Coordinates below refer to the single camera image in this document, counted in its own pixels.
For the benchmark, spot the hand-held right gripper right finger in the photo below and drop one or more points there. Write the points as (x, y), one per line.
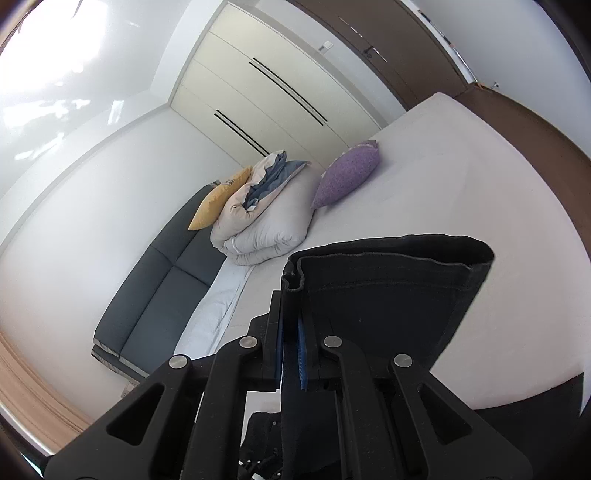
(302, 357)

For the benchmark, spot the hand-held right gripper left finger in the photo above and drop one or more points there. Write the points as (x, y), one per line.
(278, 350)

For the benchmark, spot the black pants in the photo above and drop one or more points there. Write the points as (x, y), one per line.
(392, 300)

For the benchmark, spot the flat white pillow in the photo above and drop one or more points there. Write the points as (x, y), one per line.
(207, 318)

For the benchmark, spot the folded beige duvet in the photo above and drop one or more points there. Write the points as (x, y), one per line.
(272, 221)

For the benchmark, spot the grey padded headboard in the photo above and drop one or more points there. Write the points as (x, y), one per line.
(152, 300)

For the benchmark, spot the yellow pillow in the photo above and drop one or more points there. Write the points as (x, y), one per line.
(210, 207)

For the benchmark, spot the purple pillow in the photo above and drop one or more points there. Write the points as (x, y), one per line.
(344, 177)

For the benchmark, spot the bed with white sheet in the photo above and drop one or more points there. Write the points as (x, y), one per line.
(438, 194)

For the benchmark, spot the cream wardrobe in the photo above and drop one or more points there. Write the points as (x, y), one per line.
(258, 92)

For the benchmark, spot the brown door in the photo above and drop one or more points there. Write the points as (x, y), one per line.
(392, 50)

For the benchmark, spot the white wall switch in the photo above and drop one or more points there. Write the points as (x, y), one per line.
(326, 45)

